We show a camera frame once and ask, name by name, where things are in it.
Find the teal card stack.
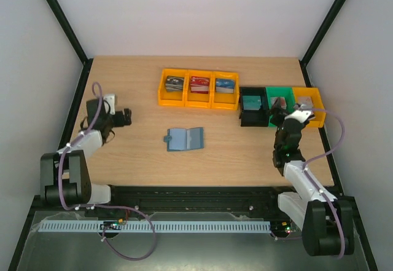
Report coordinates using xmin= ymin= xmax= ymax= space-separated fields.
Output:
xmin=242 ymin=95 xmax=262 ymax=111

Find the blue card stack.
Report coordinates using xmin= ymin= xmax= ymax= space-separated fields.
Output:
xmin=215 ymin=79 xmax=236 ymax=93

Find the far right orange bin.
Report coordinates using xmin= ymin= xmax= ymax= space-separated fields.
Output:
xmin=292 ymin=87 xmax=325 ymax=128

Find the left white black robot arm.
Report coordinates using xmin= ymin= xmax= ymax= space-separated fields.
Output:
xmin=40 ymin=93 xmax=131 ymax=208

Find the light blue cable duct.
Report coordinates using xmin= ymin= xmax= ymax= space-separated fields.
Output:
xmin=38 ymin=220 xmax=271 ymax=234

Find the teal leather card holder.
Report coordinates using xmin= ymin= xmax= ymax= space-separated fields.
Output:
xmin=163 ymin=127 xmax=204 ymax=152

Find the right black frame post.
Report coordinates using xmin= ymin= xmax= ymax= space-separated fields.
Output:
xmin=300 ymin=0 xmax=346 ymax=68

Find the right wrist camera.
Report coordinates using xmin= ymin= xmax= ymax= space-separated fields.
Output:
xmin=284 ymin=103 xmax=316 ymax=126

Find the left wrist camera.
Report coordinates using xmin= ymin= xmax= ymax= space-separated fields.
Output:
xmin=103 ymin=93 xmax=117 ymax=116

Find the black frame post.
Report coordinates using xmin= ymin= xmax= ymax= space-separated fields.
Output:
xmin=300 ymin=0 xmax=346 ymax=68
xmin=32 ymin=0 xmax=93 ymax=66

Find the black card stack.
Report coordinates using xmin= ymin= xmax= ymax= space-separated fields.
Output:
xmin=165 ymin=76 xmax=184 ymax=92

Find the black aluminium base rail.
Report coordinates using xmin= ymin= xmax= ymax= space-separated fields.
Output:
xmin=32 ymin=186 xmax=359 ymax=219

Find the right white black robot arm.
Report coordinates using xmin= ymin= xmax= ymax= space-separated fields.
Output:
xmin=268 ymin=103 xmax=354 ymax=259

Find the white pink card stack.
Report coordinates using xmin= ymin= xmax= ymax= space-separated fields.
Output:
xmin=298 ymin=96 xmax=314 ymax=108

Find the green bin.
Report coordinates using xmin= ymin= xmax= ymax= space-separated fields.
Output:
xmin=266 ymin=86 xmax=295 ymax=114

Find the left black frame post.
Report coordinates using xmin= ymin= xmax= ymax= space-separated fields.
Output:
xmin=32 ymin=0 xmax=93 ymax=66

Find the red white card stack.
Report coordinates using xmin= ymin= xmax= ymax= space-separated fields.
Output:
xmin=271 ymin=96 xmax=289 ymax=111

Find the black bin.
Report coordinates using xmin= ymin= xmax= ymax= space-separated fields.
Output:
xmin=239 ymin=87 xmax=269 ymax=127

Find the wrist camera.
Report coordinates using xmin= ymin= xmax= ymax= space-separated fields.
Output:
xmin=103 ymin=93 xmax=117 ymax=116
xmin=284 ymin=103 xmax=316 ymax=126

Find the orange bin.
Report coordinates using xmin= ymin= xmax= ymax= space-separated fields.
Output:
xmin=185 ymin=69 xmax=212 ymax=109
xmin=158 ymin=68 xmax=189 ymax=107
xmin=292 ymin=87 xmax=325 ymax=128
xmin=211 ymin=71 xmax=239 ymax=111

